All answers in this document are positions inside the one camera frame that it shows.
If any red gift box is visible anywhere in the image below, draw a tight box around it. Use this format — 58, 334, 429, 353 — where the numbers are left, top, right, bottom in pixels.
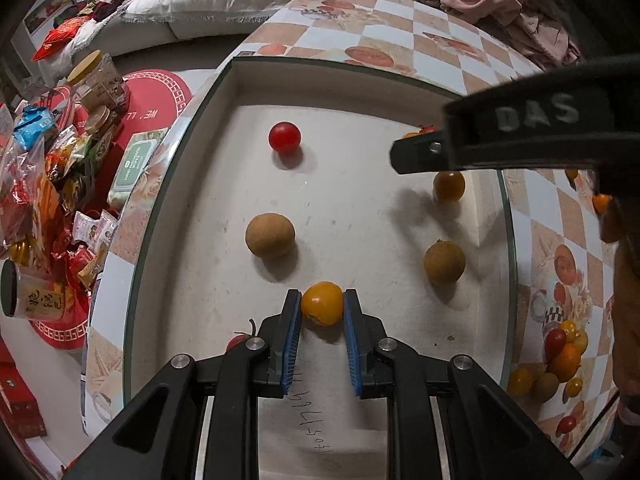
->
0, 340, 48, 441

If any jar with black lid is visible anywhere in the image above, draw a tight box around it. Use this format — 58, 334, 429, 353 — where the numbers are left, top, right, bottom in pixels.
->
0, 259, 68, 318

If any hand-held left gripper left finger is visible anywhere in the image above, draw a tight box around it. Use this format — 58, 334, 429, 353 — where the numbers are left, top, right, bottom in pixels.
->
62, 288, 304, 480

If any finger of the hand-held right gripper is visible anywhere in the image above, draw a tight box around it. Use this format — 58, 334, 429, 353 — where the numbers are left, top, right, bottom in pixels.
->
390, 129, 454, 176

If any sofa with grey striped cover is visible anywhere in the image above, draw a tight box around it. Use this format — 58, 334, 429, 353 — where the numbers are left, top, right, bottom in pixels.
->
75, 0, 386, 56

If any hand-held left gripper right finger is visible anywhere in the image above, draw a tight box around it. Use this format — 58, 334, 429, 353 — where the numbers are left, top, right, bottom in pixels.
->
342, 287, 583, 480

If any red round mat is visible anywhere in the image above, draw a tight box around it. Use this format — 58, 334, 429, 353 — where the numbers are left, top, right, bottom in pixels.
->
30, 67, 193, 351

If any pile of snack packets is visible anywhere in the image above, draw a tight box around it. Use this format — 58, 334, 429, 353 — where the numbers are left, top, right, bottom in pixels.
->
0, 100, 121, 291

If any plastic jar with yellow lid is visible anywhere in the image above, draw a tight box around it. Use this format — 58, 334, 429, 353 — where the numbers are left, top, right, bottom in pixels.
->
67, 51, 131, 111

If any green wet wipes pack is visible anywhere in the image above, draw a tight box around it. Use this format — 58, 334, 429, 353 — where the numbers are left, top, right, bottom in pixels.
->
107, 127, 171, 208

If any shallow beige tray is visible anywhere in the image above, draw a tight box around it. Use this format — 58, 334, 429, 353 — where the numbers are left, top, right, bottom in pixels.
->
122, 55, 518, 480

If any brown longan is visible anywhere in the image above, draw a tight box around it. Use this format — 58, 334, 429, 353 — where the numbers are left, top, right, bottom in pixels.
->
245, 213, 296, 260
423, 240, 467, 286
532, 371, 560, 402

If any small jar with beige lid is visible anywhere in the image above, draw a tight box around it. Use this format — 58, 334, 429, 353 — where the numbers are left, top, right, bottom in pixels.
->
85, 105, 121, 146

